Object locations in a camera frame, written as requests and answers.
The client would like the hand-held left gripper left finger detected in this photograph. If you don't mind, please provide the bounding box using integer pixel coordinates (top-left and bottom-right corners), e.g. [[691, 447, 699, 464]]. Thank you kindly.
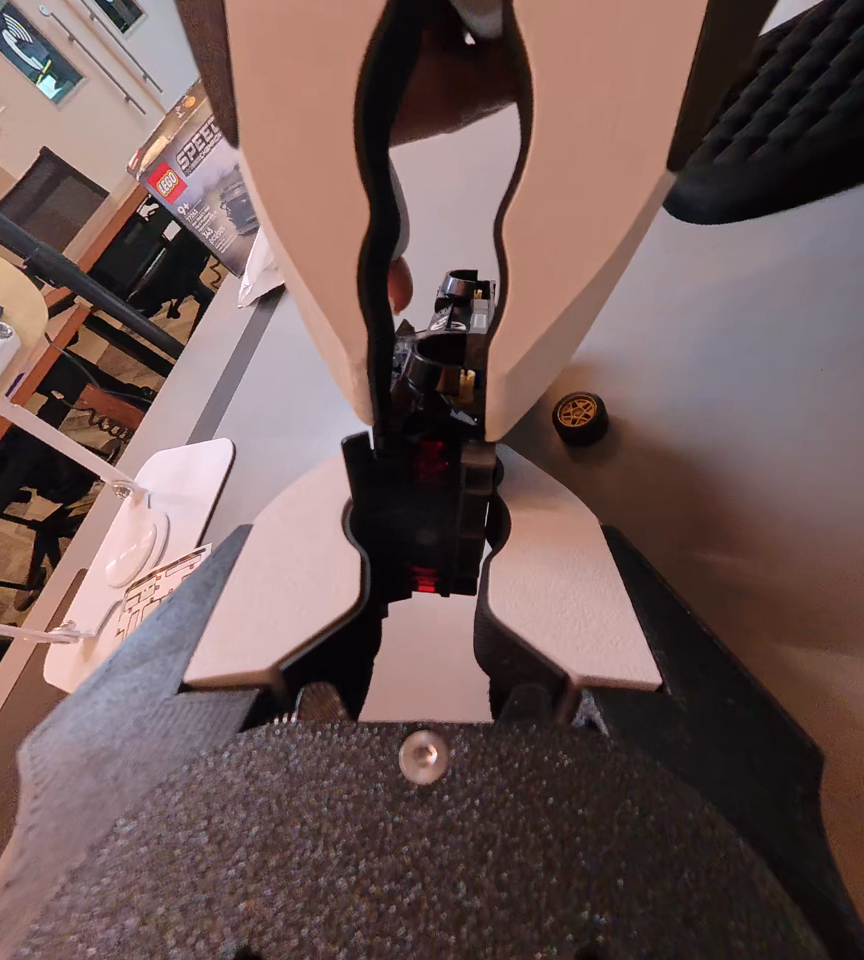
[[185, 450, 376, 694]]

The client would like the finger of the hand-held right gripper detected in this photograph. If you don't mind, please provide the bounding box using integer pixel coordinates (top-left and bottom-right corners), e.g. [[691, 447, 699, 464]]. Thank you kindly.
[[227, 0, 403, 421], [482, 0, 713, 444]]

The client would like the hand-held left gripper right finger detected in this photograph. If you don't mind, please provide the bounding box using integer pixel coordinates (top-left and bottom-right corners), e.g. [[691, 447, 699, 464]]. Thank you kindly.
[[474, 450, 664, 694]]

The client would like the black lego car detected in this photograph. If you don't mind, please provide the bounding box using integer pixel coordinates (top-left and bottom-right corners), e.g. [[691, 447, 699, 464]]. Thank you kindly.
[[339, 270, 505, 598]]

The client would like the black lego wheel gold hub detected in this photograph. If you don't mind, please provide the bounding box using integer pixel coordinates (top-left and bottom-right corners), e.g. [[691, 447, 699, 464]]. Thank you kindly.
[[552, 390, 610, 447]]

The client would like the black lego set box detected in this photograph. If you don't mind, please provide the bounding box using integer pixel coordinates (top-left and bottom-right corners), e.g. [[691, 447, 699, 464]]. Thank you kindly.
[[129, 83, 275, 279]]

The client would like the person's right hand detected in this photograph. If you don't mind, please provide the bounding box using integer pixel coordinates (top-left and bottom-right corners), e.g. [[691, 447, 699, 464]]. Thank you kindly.
[[384, 27, 533, 151]]

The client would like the black dimpled wrist rest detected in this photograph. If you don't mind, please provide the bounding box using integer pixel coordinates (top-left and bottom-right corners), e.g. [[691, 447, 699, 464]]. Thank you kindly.
[[665, 0, 864, 226]]

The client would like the white sticker sheet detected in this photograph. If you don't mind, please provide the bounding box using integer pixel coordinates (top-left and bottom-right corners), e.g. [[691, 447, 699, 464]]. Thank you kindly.
[[102, 543, 220, 661]]

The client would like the clear plastic parts bag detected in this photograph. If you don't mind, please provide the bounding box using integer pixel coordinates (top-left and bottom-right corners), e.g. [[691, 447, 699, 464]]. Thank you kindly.
[[237, 225, 286, 309]]

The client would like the white booklet stand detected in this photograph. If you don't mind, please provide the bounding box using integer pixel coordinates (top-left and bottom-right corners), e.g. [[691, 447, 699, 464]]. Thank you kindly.
[[0, 285, 238, 694]]

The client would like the black tripod stand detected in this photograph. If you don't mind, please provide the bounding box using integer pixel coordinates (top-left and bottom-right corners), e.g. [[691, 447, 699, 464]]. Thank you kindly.
[[0, 195, 185, 361]]

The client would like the black office chair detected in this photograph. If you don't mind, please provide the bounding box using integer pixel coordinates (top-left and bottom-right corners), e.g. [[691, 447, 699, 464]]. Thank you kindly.
[[0, 147, 110, 253]]

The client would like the dark phone icon sign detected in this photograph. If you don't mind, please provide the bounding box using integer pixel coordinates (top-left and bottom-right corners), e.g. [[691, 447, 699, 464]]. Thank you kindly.
[[0, 0, 85, 103]]

